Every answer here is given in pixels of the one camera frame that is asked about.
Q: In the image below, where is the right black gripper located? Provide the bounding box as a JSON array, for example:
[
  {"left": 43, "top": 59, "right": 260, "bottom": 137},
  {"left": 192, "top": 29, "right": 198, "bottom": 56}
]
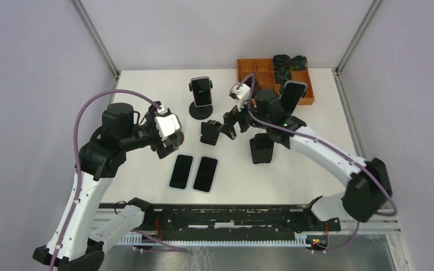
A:
[{"left": 218, "top": 95, "right": 270, "bottom": 140}]

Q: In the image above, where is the black small phone stand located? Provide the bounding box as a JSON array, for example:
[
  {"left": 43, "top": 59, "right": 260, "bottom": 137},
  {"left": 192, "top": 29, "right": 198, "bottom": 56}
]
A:
[{"left": 200, "top": 120, "right": 222, "bottom": 146}]

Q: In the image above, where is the black wedge phone stand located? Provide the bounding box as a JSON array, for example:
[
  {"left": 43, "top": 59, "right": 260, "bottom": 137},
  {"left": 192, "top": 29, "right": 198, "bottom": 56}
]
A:
[{"left": 249, "top": 137, "right": 276, "bottom": 165}]

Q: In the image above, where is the black round stand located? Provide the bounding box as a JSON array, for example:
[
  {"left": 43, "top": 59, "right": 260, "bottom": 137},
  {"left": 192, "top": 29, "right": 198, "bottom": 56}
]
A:
[{"left": 188, "top": 101, "right": 213, "bottom": 120}]

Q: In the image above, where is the light blue case phone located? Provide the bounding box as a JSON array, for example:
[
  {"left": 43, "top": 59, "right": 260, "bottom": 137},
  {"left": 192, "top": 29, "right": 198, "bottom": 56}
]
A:
[{"left": 169, "top": 154, "right": 194, "bottom": 190}]

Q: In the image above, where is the grey case phone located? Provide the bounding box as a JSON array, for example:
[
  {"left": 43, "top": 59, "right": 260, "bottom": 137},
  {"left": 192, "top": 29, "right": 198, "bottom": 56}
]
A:
[{"left": 189, "top": 76, "right": 213, "bottom": 107}]

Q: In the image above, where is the lavender case phone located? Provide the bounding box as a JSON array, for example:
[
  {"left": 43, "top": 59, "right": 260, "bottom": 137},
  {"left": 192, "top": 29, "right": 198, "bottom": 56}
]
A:
[{"left": 192, "top": 156, "right": 218, "bottom": 193}]

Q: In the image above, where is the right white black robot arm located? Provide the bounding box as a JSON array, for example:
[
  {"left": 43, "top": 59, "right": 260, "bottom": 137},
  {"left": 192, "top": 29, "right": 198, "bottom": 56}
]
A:
[{"left": 221, "top": 81, "right": 398, "bottom": 230}]

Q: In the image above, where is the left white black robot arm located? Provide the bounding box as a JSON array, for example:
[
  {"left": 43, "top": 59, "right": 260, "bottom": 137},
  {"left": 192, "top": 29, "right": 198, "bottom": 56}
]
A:
[{"left": 33, "top": 103, "right": 183, "bottom": 270}]

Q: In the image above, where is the pink case phone tilted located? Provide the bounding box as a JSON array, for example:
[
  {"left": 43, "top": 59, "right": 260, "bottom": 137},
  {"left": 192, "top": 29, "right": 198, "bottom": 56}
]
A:
[{"left": 279, "top": 80, "right": 307, "bottom": 115}]

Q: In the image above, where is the orange compartment tray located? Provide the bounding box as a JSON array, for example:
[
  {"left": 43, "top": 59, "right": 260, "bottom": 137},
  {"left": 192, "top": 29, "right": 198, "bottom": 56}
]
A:
[{"left": 236, "top": 58, "right": 315, "bottom": 106}]

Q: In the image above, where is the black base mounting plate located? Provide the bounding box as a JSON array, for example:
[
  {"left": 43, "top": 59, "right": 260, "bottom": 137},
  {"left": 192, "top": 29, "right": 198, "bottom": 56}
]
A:
[{"left": 130, "top": 198, "right": 341, "bottom": 241}]

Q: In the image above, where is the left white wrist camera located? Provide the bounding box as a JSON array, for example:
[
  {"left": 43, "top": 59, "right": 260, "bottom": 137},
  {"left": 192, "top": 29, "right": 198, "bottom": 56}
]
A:
[{"left": 154, "top": 105, "right": 182, "bottom": 141}]

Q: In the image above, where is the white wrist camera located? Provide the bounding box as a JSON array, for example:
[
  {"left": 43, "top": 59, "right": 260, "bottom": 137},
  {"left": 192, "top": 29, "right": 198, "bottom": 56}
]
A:
[
  {"left": 154, "top": 105, "right": 182, "bottom": 141},
  {"left": 229, "top": 82, "right": 251, "bottom": 111}
]

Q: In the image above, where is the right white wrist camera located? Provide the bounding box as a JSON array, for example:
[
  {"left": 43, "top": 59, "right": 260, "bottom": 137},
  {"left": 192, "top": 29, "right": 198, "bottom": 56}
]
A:
[{"left": 229, "top": 82, "right": 251, "bottom": 111}]

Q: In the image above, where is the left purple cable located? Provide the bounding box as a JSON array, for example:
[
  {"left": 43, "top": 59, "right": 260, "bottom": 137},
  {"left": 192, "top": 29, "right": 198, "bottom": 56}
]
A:
[{"left": 48, "top": 89, "right": 187, "bottom": 271}]

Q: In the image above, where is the black strap top tray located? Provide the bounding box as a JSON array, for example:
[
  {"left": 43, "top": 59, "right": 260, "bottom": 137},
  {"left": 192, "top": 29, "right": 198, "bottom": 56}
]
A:
[{"left": 272, "top": 54, "right": 292, "bottom": 72}]

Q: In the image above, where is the dark green strap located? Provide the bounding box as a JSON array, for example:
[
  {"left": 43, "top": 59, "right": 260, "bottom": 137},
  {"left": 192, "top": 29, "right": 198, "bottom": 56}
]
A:
[{"left": 290, "top": 55, "right": 309, "bottom": 72}]

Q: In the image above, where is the white cable duct rail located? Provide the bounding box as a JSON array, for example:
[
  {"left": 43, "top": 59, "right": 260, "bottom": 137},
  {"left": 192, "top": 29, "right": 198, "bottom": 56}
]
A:
[{"left": 116, "top": 233, "right": 327, "bottom": 248}]

